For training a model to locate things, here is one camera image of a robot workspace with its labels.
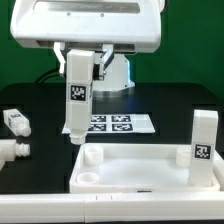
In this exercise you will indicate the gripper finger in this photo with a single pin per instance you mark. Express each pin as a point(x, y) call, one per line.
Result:
point(107, 56)
point(60, 52)

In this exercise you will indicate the white front fence bar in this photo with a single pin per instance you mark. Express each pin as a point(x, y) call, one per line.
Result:
point(68, 208)

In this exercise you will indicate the white marker sheet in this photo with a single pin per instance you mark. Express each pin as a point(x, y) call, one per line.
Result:
point(120, 123)

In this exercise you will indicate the white fence bar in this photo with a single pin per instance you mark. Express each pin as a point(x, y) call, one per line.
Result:
point(219, 170)
point(68, 208)

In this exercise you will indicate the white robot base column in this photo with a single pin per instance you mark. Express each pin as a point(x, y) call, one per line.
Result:
point(116, 82)

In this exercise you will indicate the white desk tabletop tray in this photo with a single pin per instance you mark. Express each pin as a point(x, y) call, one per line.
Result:
point(133, 168)

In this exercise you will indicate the white obstacle wall left piece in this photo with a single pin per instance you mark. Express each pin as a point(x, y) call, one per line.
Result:
point(10, 149)

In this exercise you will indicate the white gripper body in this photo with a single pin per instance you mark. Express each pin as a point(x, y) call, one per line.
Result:
point(131, 26)

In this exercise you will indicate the white right fence bar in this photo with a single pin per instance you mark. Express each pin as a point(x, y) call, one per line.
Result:
point(219, 170)

